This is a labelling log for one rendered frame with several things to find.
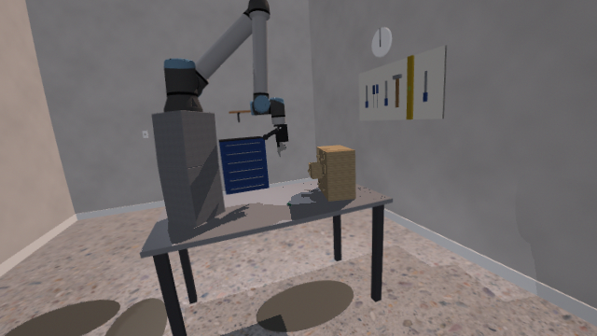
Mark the wooden chest of drawers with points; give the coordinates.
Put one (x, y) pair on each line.
(340, 172)

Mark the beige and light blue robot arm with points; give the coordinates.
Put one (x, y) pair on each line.
(184, 83)

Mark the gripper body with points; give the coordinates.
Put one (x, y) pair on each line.
(282, 134)

